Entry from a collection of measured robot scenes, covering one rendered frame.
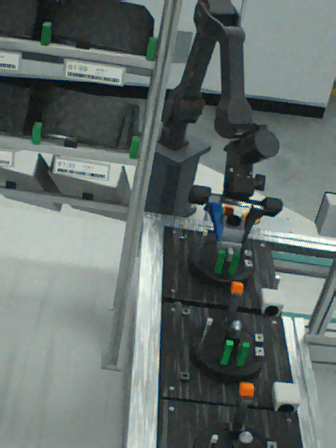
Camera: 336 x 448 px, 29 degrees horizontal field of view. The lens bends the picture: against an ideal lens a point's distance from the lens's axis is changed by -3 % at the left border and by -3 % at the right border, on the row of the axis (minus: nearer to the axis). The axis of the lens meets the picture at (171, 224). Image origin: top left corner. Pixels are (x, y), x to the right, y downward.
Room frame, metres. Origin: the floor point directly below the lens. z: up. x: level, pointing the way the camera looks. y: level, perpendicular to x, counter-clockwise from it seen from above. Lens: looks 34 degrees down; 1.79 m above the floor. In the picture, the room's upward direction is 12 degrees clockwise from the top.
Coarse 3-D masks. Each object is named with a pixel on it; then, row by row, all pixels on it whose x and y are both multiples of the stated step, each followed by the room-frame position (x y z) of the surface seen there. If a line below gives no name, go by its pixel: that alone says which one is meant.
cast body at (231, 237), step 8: (224, 216) 1.12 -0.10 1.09; (232, 216) 1.11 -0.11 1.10; (224, 224) 1.09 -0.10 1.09; (232, 224) 1.09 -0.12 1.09; (240, 224) 1.10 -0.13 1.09; (224, 232) 1.08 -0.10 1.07; (232, 232) 1.08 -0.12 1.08; (240, 232) 1.08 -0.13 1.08; (216, 240) 1.11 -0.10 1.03; (224, 240) 1.08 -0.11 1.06; (232, 240) 1.08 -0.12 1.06; (240, 240) 1.08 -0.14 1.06; (224, 248) 1.07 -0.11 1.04; (232, 248) 1.07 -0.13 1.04; (240, 248) 1.07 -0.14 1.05
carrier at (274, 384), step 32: (192, 320) 0.92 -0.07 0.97; (224, 320) 0.91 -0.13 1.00; (256, 320) 0.96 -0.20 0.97; (160, 352) 0.83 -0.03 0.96; (192, 352) 0.82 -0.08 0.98; (224, 352) 0.80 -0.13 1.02; (256, 352) 0.83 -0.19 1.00; (288, 352) 0.88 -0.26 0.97; (160, 384) 0.75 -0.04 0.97; (192, 384) 0.76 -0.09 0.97; (224, 384) 0.77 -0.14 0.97; (256, 384) 0.79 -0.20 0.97; (288, 384) 0.78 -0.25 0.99
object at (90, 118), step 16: (48, 96) 0.93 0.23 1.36; (64, 96) 0.93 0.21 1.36; (80, 96) 0.93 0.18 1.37; (96, 96) 0.93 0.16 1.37; (48, 112) 0.92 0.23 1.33; (64, 112) 0.92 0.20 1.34; (80, 112) 0.92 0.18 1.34; (96, 112) 0.92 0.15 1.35; (112, 112) 0.92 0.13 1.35; (128, 112) 0.94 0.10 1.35; (48, 128) 0.91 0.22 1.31; (64, 128) 0.91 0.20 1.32; (80, 128) 0.91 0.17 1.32; (96, 128) 0.91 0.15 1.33; (112, 128) 0.91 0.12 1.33; (128, 128) 0.96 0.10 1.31; (96, 144) 0.90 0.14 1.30; (112, 144) 0.90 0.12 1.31; (128, 144) 0.99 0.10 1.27
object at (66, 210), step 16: (16, 160) 1.54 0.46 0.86; (32, 160) 1.56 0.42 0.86; (48, 160) 1.57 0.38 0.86; (96, 160) 1.63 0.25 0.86; (112, 176) 1.56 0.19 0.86; (128, 176) 1.58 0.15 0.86; (208, 176) 1.67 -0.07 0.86; (256, 192) 1.64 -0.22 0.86; (16, 208) 1.31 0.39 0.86; (32, 208) 1.33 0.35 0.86; (64, 208) 1.36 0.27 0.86; (240, 208) 1.53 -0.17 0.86; (304, 224) 1.52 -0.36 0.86
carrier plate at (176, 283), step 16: (176, 240) 1.16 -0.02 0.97; (192, 240) 1.18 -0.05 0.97; (256, 240) 1.23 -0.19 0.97; (176, 256) 1.11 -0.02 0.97; (256, 256) 1.17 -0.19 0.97; (176, 272) 1.06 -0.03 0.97; (256, 272) 1.11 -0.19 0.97; (272, 272) 1.12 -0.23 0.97; (176, 288) 1.00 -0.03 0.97; (192, 288) 1.02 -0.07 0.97; (208, 288) 1.03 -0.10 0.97; (256, 288) 1.06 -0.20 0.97; (272, 288) 1.07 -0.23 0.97; (192, 304) 0.98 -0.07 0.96; (208, 304) 0.98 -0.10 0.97; (224, 304) 0.99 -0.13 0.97; (240, 304) 1.00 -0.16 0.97; (256, 304) 1.01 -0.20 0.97
